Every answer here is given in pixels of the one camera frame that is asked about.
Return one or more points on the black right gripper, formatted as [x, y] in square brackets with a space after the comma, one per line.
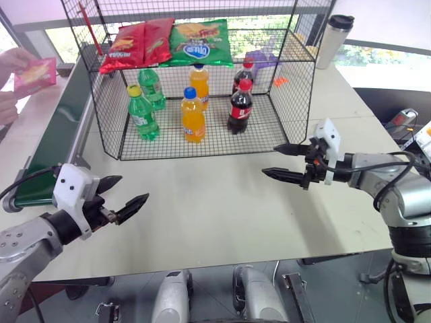
[314, 168]

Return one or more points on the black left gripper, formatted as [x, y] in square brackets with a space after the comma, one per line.
[96, 213]

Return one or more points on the pink snack bag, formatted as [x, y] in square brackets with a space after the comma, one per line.
[35, 77]

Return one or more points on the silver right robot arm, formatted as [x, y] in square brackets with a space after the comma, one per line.
[410, 195]

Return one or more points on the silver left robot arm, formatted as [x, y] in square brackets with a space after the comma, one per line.
[20, 242]

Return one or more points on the green conveyor belt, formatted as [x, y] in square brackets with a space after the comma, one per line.
[64, 111]

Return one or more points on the person's bare hand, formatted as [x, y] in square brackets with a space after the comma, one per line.
[11, 64]
[7, 107]

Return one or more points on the cola bottle red cap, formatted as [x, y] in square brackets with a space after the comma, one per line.
[244, 72]
[240, 107]

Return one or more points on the small orange plastic object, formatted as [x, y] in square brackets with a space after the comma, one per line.
[280, 81]

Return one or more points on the green soda bottle yellow cap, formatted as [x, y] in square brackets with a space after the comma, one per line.
[143, 116]

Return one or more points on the purple snack bag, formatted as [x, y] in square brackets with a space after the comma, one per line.
[266, 62]

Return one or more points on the orange soda bottle blue cap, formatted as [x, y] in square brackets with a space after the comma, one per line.
[199, 82]
[193, 117]

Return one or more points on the black side table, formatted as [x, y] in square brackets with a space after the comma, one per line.
[380, 101]

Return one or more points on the silver left robot leg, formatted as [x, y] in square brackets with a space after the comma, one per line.
[171, 299]

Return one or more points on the silver robot leg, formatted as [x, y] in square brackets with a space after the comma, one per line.
[259, 296]
[171, 299]

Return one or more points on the grey red electronic device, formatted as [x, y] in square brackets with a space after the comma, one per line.
[402, 121]

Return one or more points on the white tumbler black lid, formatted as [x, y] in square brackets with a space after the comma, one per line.
[331, 42]

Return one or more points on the white yellow box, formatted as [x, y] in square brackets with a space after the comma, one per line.
[422, 136]

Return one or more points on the silver right robot leg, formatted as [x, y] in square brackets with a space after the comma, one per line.
[259, 296]

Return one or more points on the wide red chips bag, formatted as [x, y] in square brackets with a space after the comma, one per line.
[124, 47]

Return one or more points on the green chips bag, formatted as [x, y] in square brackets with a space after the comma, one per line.
[200, 43]

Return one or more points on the narrow red chips bag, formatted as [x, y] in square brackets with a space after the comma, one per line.
[157, 40]

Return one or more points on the red rod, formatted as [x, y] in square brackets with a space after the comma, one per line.
[90, 28]

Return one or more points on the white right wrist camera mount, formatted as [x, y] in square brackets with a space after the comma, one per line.
[328, 133]

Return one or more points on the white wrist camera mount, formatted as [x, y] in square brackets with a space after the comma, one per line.
[69, 188]
[328, 133]

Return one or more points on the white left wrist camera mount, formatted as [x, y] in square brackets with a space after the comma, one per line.
[69, 188]

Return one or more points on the metal table leg bracket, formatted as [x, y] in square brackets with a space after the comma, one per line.
[299, 296]

